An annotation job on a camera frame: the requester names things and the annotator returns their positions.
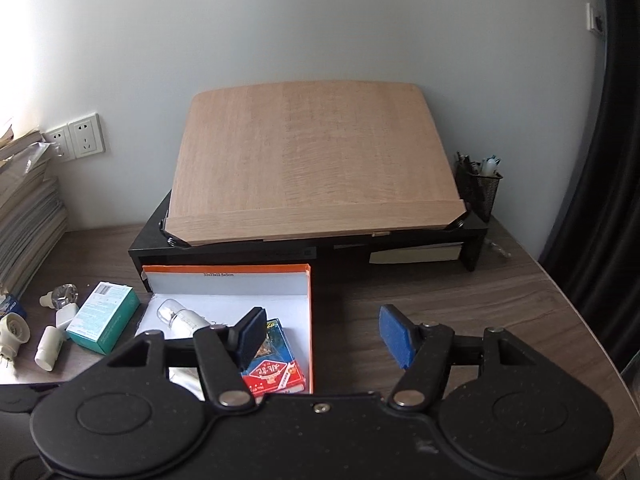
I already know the white wall switch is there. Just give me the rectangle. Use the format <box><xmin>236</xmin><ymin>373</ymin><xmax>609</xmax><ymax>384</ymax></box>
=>
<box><xmin>585</xmin><ymin>2</ymin><xmax>604</xmax><ymax>35</ymax></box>

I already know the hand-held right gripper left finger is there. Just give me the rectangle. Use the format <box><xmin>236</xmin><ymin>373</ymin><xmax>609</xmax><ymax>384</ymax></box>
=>
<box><xmin>107</xmin><ymin>306</ymin><xmax>268</xmax><ymax>407</ymax></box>

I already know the white power adapter box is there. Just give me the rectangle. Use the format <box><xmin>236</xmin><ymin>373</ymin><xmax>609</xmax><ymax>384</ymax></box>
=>
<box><xmin>167</xmin><ymin>366</ymin><xmax>207</xmax><ymax>402</ymax></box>

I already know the black mesh pen holder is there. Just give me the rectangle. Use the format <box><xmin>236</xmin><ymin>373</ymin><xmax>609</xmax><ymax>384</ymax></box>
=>
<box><xmin>454</xmin><ymin>157</ymin><xmax>503</xmax><ymax>223</ymax></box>

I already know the clear glass bottle white cap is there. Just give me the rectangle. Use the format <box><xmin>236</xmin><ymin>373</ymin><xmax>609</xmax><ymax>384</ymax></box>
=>
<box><xmin>40</xmin><ymin>285</ymin><xmax>81</xmax><ymax>311</ymax></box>

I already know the playing card box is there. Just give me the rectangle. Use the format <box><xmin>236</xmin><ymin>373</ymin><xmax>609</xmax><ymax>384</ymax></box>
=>
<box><xmin>240</xmin><ymin>317</ymin><xmax>307</xmax><ymax>403</ymax></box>

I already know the white wall socket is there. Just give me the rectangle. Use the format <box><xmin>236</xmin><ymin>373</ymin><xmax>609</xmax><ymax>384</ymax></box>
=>
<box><xmin>67</xmin><ymin>113</ymin><xmax>106</xmax><ymax>159</ymax></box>
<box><xmin>44</xmin><ymin>124</ymin><xmax>76</xmax><ymax>161</ymax></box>

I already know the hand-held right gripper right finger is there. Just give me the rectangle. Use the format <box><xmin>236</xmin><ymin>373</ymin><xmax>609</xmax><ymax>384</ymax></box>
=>
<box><xmin>378</xmin><ymin>304</ymin><xmax>538</xmax><ymax>408</ymax></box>

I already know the stack of books and papers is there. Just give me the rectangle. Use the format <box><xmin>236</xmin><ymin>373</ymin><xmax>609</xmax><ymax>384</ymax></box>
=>
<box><xmin>0</xmin><ymin>120</ymin><xmax>68</xmax><ymax>298</ymax></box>

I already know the black desk riser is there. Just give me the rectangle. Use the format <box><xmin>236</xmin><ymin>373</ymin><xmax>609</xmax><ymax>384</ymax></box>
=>
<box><xmin>127</xmin><ymin>192</ymin><xmax>488</xmax><ymax>291</ymax></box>

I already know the clear plastic bag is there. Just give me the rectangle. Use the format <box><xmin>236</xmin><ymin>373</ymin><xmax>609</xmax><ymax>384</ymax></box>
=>
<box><xmin>10</xmin><ymin>141</ymin><xmax>66</xmax><ymax>171</ymax></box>

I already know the blue tissue pack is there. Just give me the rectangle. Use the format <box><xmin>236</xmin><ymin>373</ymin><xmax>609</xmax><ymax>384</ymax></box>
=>
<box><xmin>0</xmin><ymin>294</ymin><xmax>28</xmax><ymax>318</ymax></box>

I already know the black stand bracket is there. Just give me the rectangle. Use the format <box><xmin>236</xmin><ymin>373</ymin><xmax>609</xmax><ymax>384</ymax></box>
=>
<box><xmin>445</xmin><ymin>205</ymin><xmax>473</xmax><ymax>233</ymax></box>
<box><xmin>159</xmin><ymin>217</ymin><xmax>193</xmax><ymax>249</ymax></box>

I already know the teal cardboard box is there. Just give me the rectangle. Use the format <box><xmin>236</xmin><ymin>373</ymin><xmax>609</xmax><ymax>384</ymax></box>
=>
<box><xmin>66</xmin><ymin>281</ymin><xmax>141</xmax><ymax>356</ymax></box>

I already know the white mosquito heater with bottle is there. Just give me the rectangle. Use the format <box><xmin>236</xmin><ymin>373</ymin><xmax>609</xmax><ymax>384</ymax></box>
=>
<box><xmin>156</xmin><ymin>298</ymin><xmax>213</xmax><ymax>341</ymax></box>

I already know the white pill bottle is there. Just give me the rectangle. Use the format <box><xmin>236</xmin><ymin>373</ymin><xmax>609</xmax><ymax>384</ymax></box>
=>
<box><xmin>34</xmin><ymin>325</ymin><xmax>65</xmax><ymax>372</ymax></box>

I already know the orange and white box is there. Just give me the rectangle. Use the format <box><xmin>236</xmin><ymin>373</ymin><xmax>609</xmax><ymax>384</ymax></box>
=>
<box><xmin>134</xmin><ymin>262</ymin><xmax>314</xmax><ymax>396</ymax></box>

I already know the wooden book stand board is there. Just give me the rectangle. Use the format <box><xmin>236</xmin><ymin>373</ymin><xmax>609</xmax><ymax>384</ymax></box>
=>
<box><xmin>167</xmin><ymin>80</ymin><xmax>468</xmax><ymax>248</ymax></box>

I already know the white plug-in mosquito heater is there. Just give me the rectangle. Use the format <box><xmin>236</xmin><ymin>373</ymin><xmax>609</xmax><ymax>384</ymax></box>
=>
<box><xmin>0</xmin><ymin>312</ymin><xmax>31</xmax><ymax>371</ymax></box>

